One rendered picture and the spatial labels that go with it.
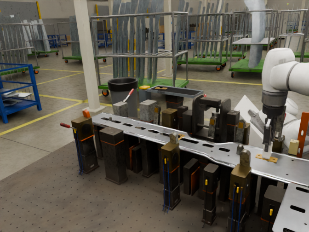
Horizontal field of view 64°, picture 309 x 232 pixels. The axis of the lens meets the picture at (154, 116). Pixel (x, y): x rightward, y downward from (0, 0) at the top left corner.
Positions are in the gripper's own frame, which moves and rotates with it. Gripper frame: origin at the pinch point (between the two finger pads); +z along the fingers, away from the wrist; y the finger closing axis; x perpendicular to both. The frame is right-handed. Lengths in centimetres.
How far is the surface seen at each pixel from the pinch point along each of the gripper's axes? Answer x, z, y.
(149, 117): 76, 6, 17
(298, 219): -16.4, 7.9, -26.5
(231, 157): 14.8, 7.9, -0.3
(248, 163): 4.1, 1.3, -12.6
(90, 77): 362, 41, 204
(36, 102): 464, 90, 142
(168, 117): 60, 2, 16
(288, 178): -9.7, 7.9, -4.6
